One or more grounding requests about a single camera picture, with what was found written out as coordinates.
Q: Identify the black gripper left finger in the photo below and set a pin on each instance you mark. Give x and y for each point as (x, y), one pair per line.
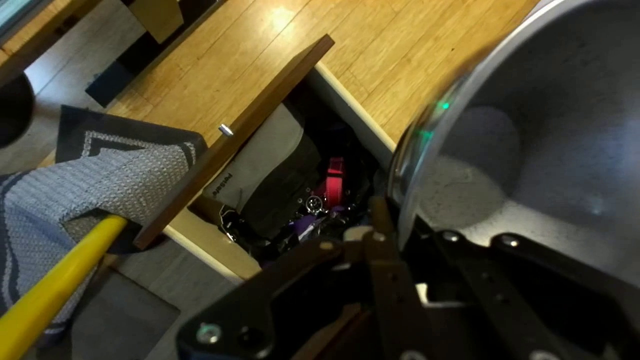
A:
(267, 301)

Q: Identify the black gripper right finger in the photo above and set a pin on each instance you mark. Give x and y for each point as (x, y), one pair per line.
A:
(533, 292)

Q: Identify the metallic dish pan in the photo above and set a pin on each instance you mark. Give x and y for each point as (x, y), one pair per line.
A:
(553, 132)

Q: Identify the purple item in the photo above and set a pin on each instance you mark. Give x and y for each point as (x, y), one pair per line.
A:
(311, 225)

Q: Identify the black fabric bag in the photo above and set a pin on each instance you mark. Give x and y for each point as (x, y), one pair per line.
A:
(286, 193)

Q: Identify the red tool in drawer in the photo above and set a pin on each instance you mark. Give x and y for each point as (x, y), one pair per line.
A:
(335, 178)

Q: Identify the grey flat pouch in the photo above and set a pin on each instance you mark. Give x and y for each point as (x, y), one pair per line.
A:
(263, 156)

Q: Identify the open wooden drawer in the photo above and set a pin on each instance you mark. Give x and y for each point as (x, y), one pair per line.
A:
(232, 146)

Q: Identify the metal knob on open drawer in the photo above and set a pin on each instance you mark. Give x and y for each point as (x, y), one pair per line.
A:
(225, 129)

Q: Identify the yellow pole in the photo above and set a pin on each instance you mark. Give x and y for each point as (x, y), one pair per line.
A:
(53, 286)

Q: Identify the grey knit cloth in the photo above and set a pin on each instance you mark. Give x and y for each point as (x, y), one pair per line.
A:
(80, 186)

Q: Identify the dark patterned mat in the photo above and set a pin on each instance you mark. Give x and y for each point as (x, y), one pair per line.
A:
(87, 131)

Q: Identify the light wooden furniture leg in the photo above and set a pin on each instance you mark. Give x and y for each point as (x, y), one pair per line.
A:
(159, 17)

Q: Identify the round black object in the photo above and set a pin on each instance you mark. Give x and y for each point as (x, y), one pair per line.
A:
(15, 110)

